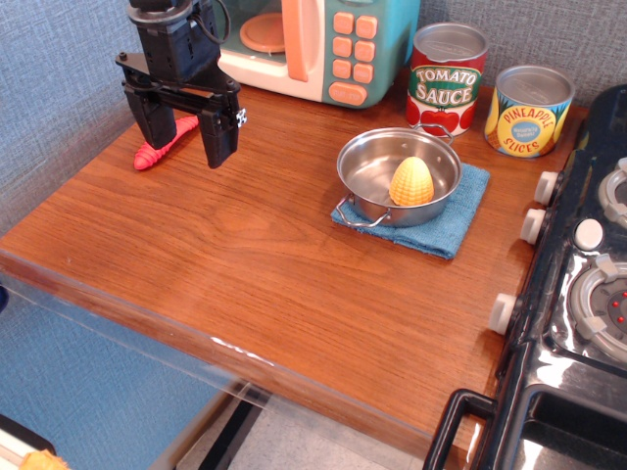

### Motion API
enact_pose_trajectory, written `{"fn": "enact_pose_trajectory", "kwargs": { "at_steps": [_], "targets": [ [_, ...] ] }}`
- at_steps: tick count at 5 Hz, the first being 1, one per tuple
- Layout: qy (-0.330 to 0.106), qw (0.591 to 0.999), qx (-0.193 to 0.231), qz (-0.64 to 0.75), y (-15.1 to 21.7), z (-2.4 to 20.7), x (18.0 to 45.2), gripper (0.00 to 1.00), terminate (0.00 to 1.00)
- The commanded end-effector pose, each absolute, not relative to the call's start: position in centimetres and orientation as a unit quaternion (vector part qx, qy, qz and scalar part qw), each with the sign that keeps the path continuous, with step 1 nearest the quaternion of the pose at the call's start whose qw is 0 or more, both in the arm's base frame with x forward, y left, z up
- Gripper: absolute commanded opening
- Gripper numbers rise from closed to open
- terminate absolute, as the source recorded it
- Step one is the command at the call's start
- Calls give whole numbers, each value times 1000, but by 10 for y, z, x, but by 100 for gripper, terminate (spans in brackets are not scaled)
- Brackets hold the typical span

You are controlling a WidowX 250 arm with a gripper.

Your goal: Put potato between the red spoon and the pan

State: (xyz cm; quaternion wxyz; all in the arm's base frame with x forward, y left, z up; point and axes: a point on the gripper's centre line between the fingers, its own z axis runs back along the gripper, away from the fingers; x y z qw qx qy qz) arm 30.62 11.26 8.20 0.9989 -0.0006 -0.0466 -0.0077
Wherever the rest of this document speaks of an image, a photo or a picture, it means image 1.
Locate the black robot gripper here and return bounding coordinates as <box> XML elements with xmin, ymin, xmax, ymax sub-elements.
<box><xmin>117</xmin><ymin>1</ymin><xmax>247</xmax><ymax>168</ymax></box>

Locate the yellow toy corn piece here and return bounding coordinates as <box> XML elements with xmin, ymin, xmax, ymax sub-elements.
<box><xmin>389</xmin><ymin>157</ymin><xmax>435</xmax><ymax>207</ymax></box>

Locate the teal toy microwave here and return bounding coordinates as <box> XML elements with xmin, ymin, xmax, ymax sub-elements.
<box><xmin>215</xmin><ymin>1</ymin><xmax>420</xmax><ymax>109</ymax></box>

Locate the tomato sauce can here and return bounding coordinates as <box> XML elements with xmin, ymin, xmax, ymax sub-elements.
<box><xmin>406</xmin><ymin>23</ymin><xmax>488</xmax><ymax>137</ymax></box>

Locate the blue folded cloth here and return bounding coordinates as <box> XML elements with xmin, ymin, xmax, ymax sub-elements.
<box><xmin>331</xmin><ymin>164</ymin><xmax>490</xmax><ymax>259</ymax></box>

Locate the pineapple slices can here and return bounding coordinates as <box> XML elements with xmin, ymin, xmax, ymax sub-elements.
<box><xmin>484</xmin><ymin>65</ymin><xmax>575</xmax><ymax>159</ymax></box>

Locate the white stove knob middle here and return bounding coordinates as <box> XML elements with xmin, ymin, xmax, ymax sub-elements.
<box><xmin>519</xmin><ymin>209</ymin><xmax>546</xmax><ymax>245</ymax></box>

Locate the white stove knob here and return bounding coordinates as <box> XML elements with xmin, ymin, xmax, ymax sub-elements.
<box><xmin>489</xmin><ymin>293</ymin><xmax>517</xmax><ymax>335</ymax></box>
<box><xmin>534</xmin><ymin>171</ymin><xmax>559</xmax><ymax>206</ymax></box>
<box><xmin>519</xmin><ymin>209</ymin><xmax>546</xmax><ymax>245</ymax></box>

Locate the white stove knob upper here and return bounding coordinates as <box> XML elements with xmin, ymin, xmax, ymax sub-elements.
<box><xmin>534</xmin><ymin>171</ymin><xmax>559</xmax><ymax>206</ymax></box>

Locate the orange object bottom left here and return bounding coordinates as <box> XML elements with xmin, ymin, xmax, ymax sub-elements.
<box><xmin>19</xmin><ymin>449</ymin><xmax>70</xmax><ymax>470</ymax></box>

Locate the white stove knob lower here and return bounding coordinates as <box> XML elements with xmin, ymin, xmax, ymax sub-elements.
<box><xmin>489</xmin><ymin>293</ymin><xmax>517</xmax><ymax>335</ymax></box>

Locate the black toy stove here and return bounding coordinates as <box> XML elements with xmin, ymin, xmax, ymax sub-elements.
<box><xmin>422</xmin><ymin>83</ymin><xmax>627</xmax><ymax>470</ymax></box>

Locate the red handled spoon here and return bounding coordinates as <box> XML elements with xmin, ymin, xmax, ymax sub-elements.
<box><xmin>133</xmin><ymin>115</ymin><xmax>201</xmax><ymax>171</ymax></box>

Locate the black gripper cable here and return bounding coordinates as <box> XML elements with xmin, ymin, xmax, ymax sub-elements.
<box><xmin>190</xmin><ymin>0</ymin><xmax>231</xmax><ymax>46</ymax></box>

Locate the steel pan with handles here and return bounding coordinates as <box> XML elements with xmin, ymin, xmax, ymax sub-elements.
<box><xmin>336</xmin><ymin>123</ymin><xmax>462</xmax><ymax>228</ymax></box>

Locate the black oven door handle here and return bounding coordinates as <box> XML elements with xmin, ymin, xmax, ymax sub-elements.
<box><xmin>423</xmin><ymin>389</ymin><xmax>498</xmax><ymax>470</ymax></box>

